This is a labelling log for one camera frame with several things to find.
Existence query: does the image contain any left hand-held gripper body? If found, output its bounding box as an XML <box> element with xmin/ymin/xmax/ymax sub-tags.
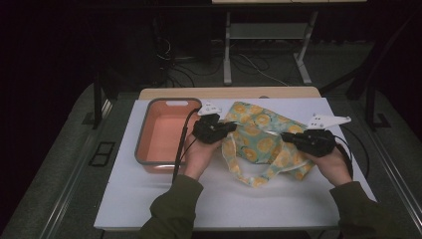
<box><xmin>192</xmin><ymin>101</ymin><xmax>230</xmax><ymax>144</ymax></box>

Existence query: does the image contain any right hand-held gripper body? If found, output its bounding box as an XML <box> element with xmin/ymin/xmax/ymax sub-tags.
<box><xmin>298</xmin><ymin>114</ymin><xmax>352</xmax><ymax>158</ymax></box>

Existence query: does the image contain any orange print cloth bag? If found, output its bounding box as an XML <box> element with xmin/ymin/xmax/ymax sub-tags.
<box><xmin>221</xmin><ymin>101</ymin><xmax>317</xmax><ymax>188</ymax></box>

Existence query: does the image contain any pink basket with grey rim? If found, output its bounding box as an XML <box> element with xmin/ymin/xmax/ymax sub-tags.
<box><xmin>133</xmin><ymin>97</ymin><xmax>203</xmax><ymax>174</ymax></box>

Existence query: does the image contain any person's left hand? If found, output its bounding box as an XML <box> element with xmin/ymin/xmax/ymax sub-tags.
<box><xmin>183</xmin><ymin>133</ymin><xmax>223</xmax><ymax>181</ymax></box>

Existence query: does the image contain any person's right hand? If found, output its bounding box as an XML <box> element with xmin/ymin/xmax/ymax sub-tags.
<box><xmin>305</xmin><ymin>147</ymin><xmax>353</xmax><ymax>187</ymax></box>

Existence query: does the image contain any wooden table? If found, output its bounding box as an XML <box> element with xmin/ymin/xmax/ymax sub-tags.
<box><xmin>138</xmin><ymin>87</ymin><xmax>322</xmax><ymax>101</ymax></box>

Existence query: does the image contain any black stand leg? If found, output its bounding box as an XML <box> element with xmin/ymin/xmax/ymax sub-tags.
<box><xmin>364</xmin><ymin>79</ymin><xmax>392</xmax><ymax>132</ymax></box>
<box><xmin>92</xmin><ymin>73</ymin><xmax>120</xmax><ymax>130</ymax></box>

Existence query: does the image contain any white board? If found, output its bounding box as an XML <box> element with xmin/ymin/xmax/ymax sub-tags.
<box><xmin>94</xmin><ymin>98</ymin><xmax>377</xmax><ymax>232</ymax></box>

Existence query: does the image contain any grey metal stand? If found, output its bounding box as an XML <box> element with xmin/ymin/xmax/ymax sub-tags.
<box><xmin>222</xmin><ymin>11</ymin><xmax>318</xmax><ymax>87</ymax></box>

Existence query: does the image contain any left hand-held gripper cable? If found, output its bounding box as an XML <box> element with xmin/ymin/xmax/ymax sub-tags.
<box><xmin>172</xmin><ymin>108</ymin><xmax>202</xmax><ymax>183</ymax></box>

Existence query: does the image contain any hand-held gripper cable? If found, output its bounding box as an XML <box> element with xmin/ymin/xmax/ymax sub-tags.
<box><xmin>172</xmin><ymin>108</ymin><xmax>202</xmax><ymax>183</ymax></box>
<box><xmin>333</xmin><ymin>125</ymin><xmax>371</xmax><ymax>180</ymax></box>

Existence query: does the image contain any right hand-held gripper cable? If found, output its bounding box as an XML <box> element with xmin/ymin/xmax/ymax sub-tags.
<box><xmin>333</xmin><ymin>125</ymin><xmax>371</xmax><ymax>180</ymax></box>

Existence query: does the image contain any tangle of floor cables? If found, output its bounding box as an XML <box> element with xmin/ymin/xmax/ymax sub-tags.
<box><xmin>155</xmin><ymin>38</ymin><xmax>290</xmax><ymax>88</ymax></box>

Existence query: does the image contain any metal floor rail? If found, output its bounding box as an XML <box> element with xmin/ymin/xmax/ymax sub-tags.
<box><xmin>39</xmin><ymin>99</ymin><xmax>113</xmax><ymax>239</ymax></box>
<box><xmin>366</xmin><ymin>128</ymin><xmax>422</xmax><ymax>230</ymax></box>

